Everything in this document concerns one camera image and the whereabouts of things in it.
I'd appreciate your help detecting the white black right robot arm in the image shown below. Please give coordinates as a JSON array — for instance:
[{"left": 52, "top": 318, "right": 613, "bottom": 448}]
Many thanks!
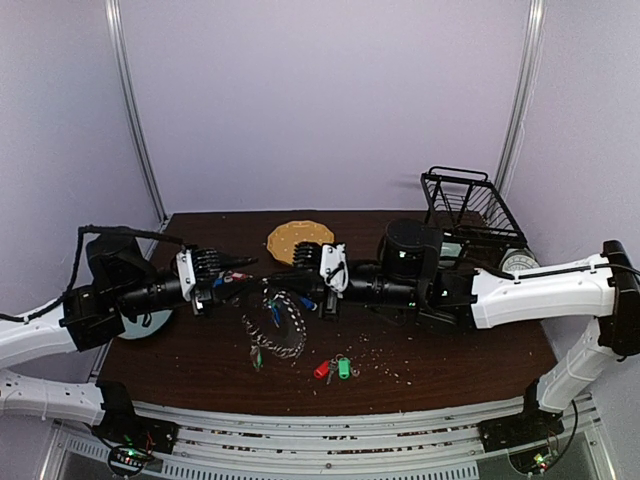
[{"left": 264, "top": 218, "right": 639, "bottom": 442}]

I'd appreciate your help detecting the large ring of keyrings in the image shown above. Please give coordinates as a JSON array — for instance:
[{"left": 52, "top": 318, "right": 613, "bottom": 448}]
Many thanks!
[{"left": 240, "top": 284, "right": 307, "bottom": 361}]

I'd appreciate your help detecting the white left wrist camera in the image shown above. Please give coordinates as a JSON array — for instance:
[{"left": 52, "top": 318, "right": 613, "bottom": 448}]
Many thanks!
[{"left": 175, "top": 249, "right": 197, "bottom": 302}]

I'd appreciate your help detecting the yellow dotted plate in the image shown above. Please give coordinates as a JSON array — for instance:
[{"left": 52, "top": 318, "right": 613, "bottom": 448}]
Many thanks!
[{"left": 266, "top": 220, "right": 335, "bottom": 266}]

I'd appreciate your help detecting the light blue plate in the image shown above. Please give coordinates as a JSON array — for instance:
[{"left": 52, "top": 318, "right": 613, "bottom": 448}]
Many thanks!
[{"left": 118, "top": 309, "right": 173, "bottom": 341}]

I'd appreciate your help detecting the key with green tag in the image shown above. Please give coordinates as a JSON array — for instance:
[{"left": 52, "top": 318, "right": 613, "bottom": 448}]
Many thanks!
[
  {"left": 250, "top": 345, "right": 263, "bottom": 372},
  {"left": 337, "top": 357, "right": 360, "bottom": 380}
]

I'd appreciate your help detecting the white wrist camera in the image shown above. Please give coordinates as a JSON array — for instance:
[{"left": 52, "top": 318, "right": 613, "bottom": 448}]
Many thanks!
[
  {"left": 319, "top": 243, "right": 349, "bottom": 294},
  {"left": 175, "top": 249, "right": 197, "bottom": 302}
]

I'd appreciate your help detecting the right aluminium corner post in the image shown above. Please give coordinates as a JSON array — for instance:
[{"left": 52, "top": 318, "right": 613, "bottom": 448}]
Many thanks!
[{"left": 495, "top": 0, "right": 546, "bottom": 198}]

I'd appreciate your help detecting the aluminium corner post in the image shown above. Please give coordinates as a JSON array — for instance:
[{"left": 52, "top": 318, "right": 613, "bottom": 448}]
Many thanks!
[
  {"left": 495, "top": 0, "right": 546, "bottom": 198},
  {"left": 104, "top": 0, "right": 169, "bottom": 226}
]

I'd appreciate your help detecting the aluminium front rail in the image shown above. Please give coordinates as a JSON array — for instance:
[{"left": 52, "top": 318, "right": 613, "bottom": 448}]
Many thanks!
[{"left": 49, "top": 392, "right": 601, "bottom": 480}]

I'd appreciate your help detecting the black wire dish rack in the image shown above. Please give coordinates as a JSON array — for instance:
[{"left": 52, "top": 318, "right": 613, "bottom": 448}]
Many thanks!
[{"left": 420, "top": 166, "right": 532, "bottom": 268}]

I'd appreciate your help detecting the key with red tag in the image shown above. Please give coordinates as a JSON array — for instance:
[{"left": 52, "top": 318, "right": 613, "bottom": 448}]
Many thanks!
[
  {"left": 313, "top": 360, "right": 338, "bottom": 384},
  {"left": 223, "top": 271, "right": 253, "bottom": 283}
]

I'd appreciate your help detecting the key with light-blue tag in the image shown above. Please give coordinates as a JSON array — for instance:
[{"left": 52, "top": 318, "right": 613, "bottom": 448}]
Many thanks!
[{"left": 299, "top": 296, "right": 318, "bottom": 311}]

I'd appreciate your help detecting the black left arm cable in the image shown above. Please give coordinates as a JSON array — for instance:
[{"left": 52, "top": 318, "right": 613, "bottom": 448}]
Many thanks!
[{"left": 0, "top": 225, "right": 186, "bottom": 324}]

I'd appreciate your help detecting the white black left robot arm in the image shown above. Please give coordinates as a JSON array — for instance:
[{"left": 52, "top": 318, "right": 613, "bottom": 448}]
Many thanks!
[{"left": 1, "top": 228, "right": 257, "bottom": 444}]

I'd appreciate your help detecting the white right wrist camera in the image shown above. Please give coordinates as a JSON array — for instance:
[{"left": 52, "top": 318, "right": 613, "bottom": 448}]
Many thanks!
[{"left": 319, "top": 243, "right": 349, "bottom": 294}]

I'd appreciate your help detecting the left aluminium corner post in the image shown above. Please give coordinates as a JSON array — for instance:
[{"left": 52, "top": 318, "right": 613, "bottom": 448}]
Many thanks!
[{"left": 104, "top": 0, "right": 169, "bottom": 226}]

